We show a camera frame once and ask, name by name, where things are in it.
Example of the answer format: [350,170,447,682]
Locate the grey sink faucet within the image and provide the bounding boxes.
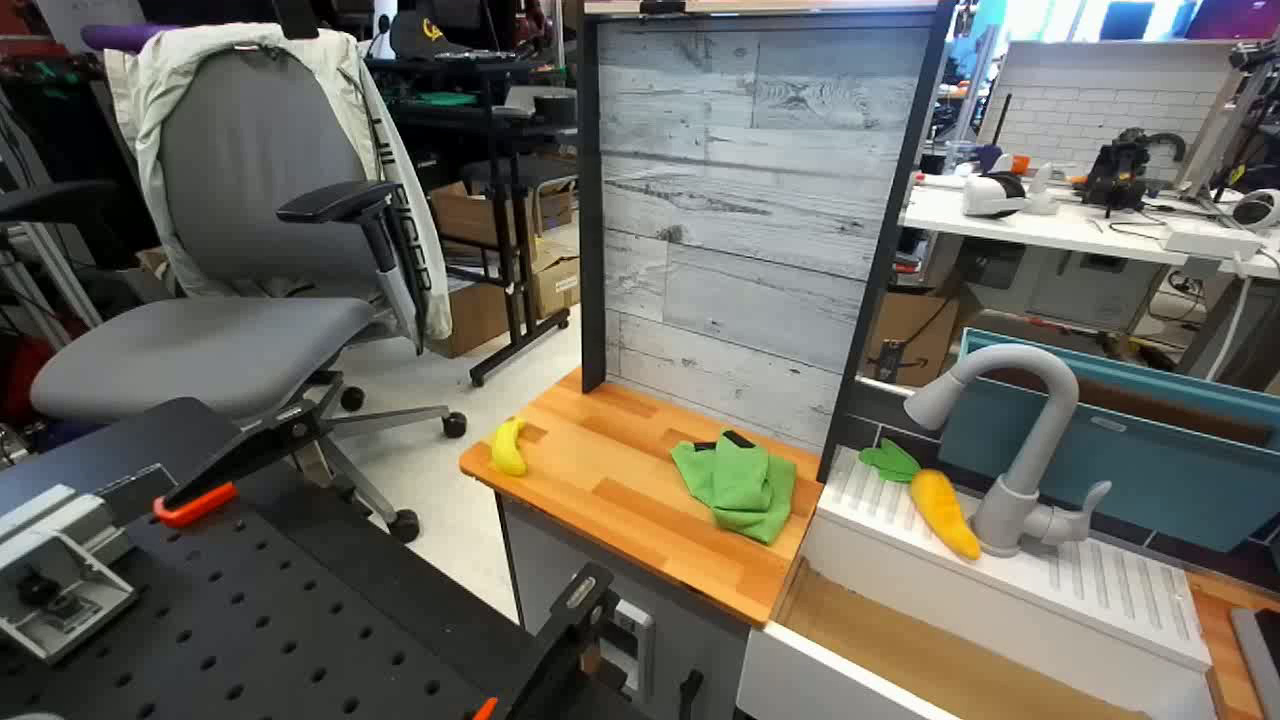
[899,341,1115,561]

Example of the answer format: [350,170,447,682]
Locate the white sink with drainboard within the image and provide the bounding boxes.
[734,444,1218,720]

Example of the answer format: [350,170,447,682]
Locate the green cloth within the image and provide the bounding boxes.
[668,430,804,549]

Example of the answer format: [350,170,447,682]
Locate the yellow toy banana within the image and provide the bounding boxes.
[483,412,538,479]

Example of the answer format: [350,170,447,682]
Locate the cardboard boxes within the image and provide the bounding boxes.
[422,177,579,361]

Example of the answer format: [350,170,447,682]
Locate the black metal rack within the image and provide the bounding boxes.
[362,43,582,392]

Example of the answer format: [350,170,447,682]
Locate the black clamp with silver plate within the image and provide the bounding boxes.
[498,563,660,720]

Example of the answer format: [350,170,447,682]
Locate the yellow toy carrot green leaves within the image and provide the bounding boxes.
[855,438,984,563]

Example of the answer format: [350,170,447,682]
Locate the cream jacket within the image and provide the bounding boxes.
[101,21,458,361]

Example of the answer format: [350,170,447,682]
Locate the black cap yellow logo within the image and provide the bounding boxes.
[384,8,520,70]

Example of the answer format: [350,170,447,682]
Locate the white device on desk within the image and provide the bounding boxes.
[958,170,1032,219]

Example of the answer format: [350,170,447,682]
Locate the grey office chair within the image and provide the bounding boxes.
[0,23,470,544]

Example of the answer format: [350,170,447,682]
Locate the white desk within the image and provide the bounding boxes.
[896,177,1280,289]

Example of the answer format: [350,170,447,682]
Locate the black perforated table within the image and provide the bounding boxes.
[0,392,631,720]

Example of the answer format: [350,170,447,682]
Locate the teal panel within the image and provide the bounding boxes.
[931,324,1280,561]

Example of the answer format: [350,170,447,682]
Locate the black device on desk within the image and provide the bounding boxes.
[1074,123,1193,213]

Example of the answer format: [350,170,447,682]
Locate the white tiled board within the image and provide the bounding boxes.
[988,35,1245,188]

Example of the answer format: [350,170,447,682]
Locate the purple pad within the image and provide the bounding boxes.
[81,21,180,55]

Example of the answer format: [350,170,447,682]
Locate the wooden countertop beside stove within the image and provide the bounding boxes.
[1188,570,1280,720]

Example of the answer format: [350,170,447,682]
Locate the grey toy stove top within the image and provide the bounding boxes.
[1229,603,1280,720]

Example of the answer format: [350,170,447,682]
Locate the grey wood backsplash black frame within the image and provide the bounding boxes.
[572,0,958,486]

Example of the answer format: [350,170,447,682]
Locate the black clamp orange handle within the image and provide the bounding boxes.
[148,398,350,538]

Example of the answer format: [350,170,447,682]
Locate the grey metal bracket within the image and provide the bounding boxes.
[0,523,140,664]

